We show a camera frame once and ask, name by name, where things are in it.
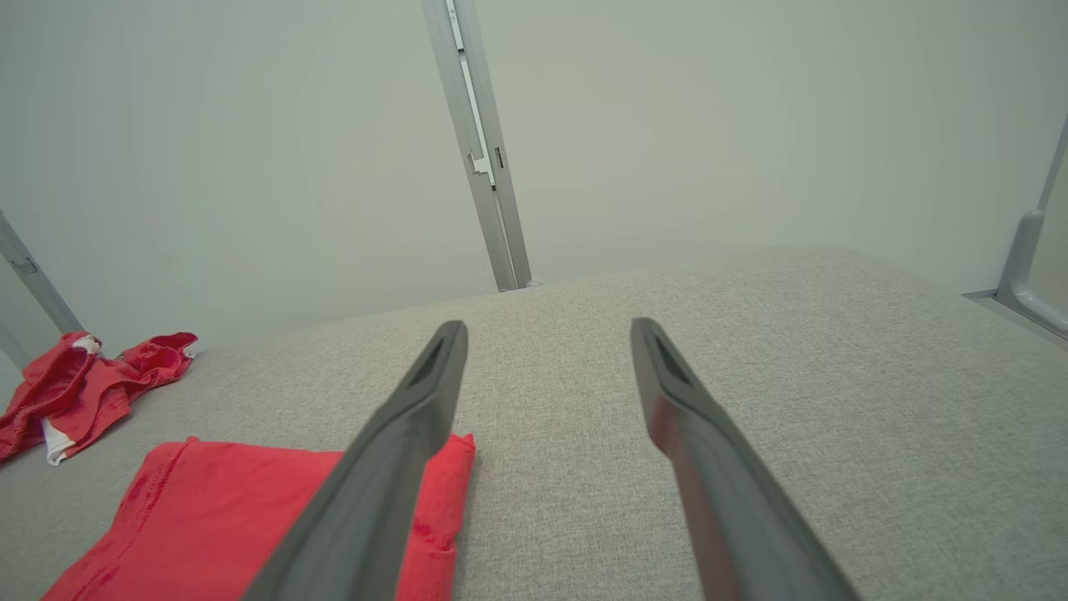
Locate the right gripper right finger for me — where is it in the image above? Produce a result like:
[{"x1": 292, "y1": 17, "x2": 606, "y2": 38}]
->
[{"x1": 630, "y1": 317, "x2": 860, "y2": 601}]

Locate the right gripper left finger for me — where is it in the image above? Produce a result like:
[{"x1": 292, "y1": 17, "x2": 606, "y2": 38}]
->
[{"x1": 242, "y1": 320, "x2": 469, "y2": 601}]

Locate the red jersey black lettering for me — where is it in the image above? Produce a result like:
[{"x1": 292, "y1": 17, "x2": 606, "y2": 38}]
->
[{"x1": 42, "y1": 432, "x2": 476, "y2": 601}]

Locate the red shorts white trim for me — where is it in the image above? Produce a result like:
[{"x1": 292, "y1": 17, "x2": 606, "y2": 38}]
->
[{"x1": 0, "y1": 331, "x2": 199, "y2": 466}]

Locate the grey metal post with latch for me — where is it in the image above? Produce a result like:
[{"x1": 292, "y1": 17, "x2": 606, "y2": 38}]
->
[{"x1": 421, "y1": 0, "x2": 535, "y2": 293}]

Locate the plain grey metal post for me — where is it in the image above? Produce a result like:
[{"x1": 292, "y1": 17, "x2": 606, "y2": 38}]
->
[{"x1": 0, "y1": 209, "x2": 84, "y2": 368}]

